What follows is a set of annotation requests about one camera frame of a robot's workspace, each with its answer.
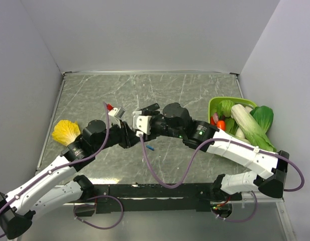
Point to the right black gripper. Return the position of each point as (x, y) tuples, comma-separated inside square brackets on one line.
[(152, 136)]

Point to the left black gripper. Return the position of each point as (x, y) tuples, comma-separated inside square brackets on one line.
[(128, 136)]

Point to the blue battery lone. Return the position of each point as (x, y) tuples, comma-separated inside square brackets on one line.
[(150, 148)]

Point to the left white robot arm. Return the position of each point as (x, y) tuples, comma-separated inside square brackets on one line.
[(94, 138)]

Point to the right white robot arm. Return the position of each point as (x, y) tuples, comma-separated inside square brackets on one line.
[(266, 170)]

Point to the pink radish toy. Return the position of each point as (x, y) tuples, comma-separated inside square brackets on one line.
[(215, 117)]

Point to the green plastic basket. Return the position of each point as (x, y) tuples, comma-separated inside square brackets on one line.
[(231, 126)]

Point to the orange carrot toy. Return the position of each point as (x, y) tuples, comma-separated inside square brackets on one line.
[(221, 125)]

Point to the yellow cabbage toy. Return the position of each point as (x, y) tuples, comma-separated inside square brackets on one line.
[(65, 132)]

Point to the green cabbage toy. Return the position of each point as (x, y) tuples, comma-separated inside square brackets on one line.
[(224, 108)]

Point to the small bok choy toy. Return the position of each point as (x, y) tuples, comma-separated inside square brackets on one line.
[(240, 135)]

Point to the large bok choy toy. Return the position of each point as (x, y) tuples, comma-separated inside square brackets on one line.
[(252, 131)]

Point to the black mounting base plate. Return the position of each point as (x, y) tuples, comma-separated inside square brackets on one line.
[(154, 197)]

